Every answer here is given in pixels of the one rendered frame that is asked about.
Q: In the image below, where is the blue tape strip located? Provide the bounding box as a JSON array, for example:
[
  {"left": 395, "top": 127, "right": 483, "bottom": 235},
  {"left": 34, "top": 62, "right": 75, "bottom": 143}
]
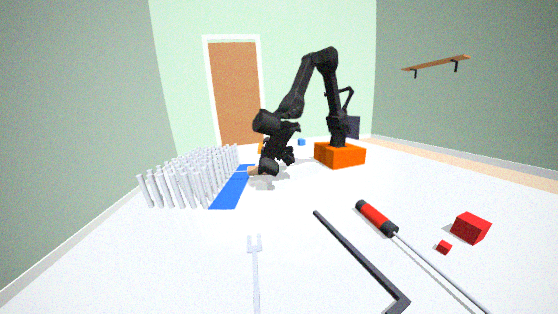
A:
[{"left": 207, "top": 164, "right": 255, "bottom": 210}]

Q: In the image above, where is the red-handled screwdriver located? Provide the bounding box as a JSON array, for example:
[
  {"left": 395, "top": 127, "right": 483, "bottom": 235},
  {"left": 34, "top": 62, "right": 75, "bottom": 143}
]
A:
[{"left": 355, "top": 199, "right": 493, "bottom": 314}]

